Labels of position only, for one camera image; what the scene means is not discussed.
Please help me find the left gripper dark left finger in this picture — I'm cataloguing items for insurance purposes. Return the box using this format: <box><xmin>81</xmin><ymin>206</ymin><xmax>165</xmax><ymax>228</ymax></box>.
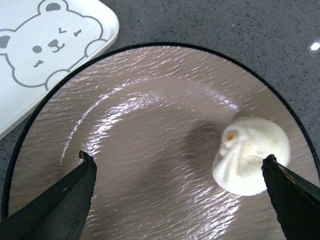
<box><xmin>0</xmin><ymin>151</ymin><xmax>97</xmax><ymax>240</ymax></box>

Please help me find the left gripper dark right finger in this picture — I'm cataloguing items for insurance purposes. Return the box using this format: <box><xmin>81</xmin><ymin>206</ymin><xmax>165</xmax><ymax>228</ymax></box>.
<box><xmin>261</xmin><ymin>154</ymin><xmax>320</xmax><ymax>240</ymax></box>

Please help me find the white steamed bun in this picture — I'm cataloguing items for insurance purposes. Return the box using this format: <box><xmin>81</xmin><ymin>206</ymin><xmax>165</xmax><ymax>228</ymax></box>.
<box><xmin>212</xmin><ymin>117</ymin><xmax>291</xmax><ymax>196</ymax></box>

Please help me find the beige plate with black rim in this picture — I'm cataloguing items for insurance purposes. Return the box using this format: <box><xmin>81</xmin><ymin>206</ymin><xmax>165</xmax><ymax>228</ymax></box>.
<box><xmin>8</xmin><ymin>46</ymin><xmax>320</xmax><ymax>240</ymax></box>

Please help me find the white bear-print tray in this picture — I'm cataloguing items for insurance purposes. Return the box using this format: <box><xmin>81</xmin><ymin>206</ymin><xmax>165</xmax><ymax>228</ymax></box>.
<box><xmin>0</xmin><ymin>0</ymin><xmax>120</xmax><ymax>137</ymax></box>

